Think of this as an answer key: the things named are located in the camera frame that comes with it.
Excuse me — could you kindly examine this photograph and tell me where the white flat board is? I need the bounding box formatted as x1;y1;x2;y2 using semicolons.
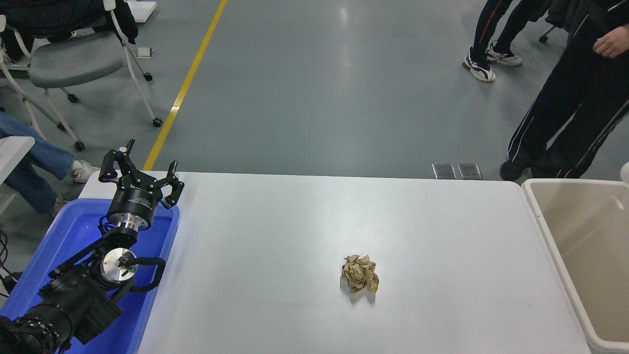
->
125;0;158;23

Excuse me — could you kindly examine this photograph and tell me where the dark grey coat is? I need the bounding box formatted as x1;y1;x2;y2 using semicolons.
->
545;0;583;29

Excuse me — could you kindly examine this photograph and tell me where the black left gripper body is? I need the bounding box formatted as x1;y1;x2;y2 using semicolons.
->
107;178;164;223

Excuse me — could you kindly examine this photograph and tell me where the person in striped black trousers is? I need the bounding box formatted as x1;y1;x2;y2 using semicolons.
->
500;0;629;181

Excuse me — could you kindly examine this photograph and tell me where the seated person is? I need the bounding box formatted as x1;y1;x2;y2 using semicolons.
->
0;111;100;217

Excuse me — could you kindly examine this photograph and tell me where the black jacket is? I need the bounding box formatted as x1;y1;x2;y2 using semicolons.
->
0;0;139;59

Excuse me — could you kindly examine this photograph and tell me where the person in white sneakers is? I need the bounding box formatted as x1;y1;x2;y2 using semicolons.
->
462;0;553;83

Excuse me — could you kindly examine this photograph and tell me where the crumpled tan paper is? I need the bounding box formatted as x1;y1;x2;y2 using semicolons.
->
341;255;380;294

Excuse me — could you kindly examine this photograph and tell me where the blue plastic tray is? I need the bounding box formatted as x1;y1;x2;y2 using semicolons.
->
0;198;180;354

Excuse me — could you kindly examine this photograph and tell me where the person's hand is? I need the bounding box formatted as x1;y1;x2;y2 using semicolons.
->
593;26;629;59

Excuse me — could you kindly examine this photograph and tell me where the white side table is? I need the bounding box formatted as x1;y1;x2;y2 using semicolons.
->
0;137;35;217

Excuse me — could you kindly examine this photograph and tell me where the black floor cable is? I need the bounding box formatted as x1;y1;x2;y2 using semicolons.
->
0;230;21;296

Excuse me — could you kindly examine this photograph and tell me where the large pale bin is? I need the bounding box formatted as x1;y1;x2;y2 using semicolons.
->
522;178;629;354

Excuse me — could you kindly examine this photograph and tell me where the grey chair white frame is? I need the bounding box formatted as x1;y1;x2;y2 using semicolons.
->
0;0;163;151

